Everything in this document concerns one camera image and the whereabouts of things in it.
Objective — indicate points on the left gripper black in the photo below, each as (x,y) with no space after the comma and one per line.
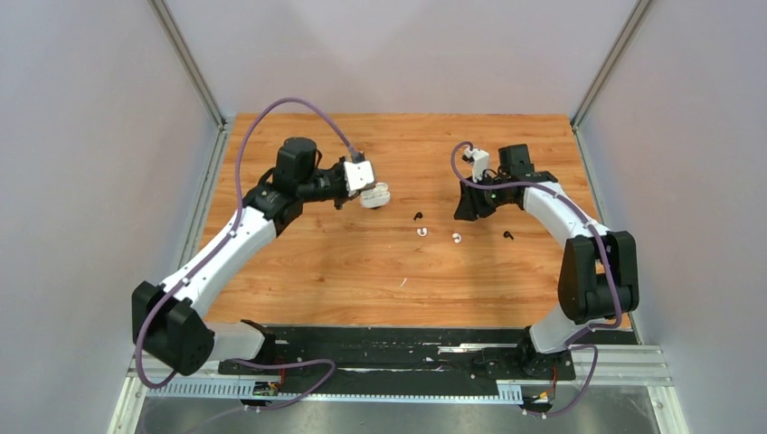
(344,195)

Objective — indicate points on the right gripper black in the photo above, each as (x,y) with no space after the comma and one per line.
(469,207)

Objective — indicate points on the white earbud charging case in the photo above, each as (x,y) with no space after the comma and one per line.
(376,197)

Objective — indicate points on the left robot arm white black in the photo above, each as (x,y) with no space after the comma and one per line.
(168,317)

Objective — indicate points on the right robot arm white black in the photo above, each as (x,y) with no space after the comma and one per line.
(598,281)

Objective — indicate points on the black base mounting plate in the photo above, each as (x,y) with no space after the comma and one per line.
(406,361)

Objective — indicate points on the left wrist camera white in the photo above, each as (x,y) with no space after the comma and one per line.
(359,176)

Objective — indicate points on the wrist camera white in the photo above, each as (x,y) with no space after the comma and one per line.
(479,160)
(359,176)

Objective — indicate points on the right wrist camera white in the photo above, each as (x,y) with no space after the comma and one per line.
(479,160)

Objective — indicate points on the left aluminium frame post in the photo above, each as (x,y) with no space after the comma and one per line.
(183,52)

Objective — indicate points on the aluminium frame post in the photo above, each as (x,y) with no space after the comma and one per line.
(622,41)
(183,52)

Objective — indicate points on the right aluminium frame post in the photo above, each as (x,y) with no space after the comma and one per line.
(622,41)

